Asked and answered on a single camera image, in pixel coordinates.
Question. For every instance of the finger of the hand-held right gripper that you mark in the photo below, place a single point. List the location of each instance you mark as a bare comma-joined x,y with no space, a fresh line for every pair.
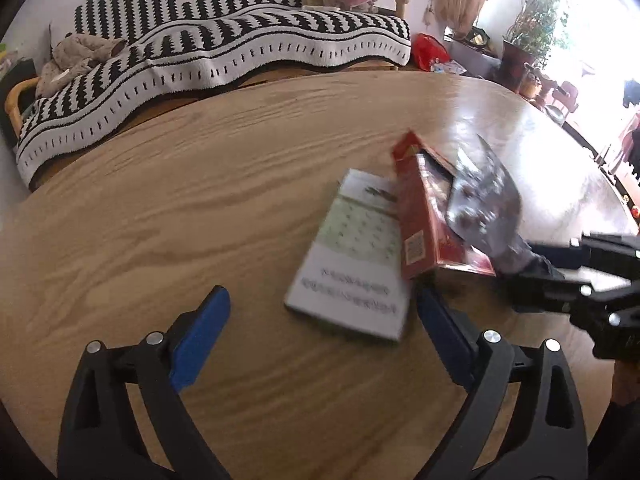
555,256
540,290

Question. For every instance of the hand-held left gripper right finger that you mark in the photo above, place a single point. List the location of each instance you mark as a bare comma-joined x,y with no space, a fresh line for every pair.
445,340

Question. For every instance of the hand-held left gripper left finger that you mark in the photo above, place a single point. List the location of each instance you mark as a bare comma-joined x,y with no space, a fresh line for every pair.
200,340

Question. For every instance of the silver foil wrapper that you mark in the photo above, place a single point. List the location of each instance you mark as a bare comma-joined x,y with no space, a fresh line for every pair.
480,200

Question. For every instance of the white printed box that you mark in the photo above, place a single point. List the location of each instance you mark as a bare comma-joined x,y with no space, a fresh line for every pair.
345,270

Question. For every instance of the red and gold box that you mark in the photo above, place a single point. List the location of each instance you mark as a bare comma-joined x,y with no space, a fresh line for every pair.
415,220

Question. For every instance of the pink stool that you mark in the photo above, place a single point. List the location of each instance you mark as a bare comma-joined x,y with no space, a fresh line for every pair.
562,95

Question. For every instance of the person's dark clothing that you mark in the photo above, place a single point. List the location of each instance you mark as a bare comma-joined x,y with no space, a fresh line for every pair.
615,440

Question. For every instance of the crumpled paper scraps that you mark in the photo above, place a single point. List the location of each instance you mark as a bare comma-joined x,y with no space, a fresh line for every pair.
450,67

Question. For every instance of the potted green plant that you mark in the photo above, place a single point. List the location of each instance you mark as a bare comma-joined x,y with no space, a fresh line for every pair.
537,20

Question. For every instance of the red plastic bag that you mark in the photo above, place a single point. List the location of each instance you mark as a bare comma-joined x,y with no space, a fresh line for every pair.
430,52

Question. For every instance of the black and white striped blanket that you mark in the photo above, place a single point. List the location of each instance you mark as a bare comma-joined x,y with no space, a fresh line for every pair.
200,45

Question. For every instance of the beige plush toy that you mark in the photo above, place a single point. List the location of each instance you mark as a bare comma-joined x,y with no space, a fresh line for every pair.
75,57

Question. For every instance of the black cabinet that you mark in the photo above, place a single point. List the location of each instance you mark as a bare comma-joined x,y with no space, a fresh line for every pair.
15,70

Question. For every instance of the wooden sofa frame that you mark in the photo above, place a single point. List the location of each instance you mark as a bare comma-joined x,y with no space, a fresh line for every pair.
15,97

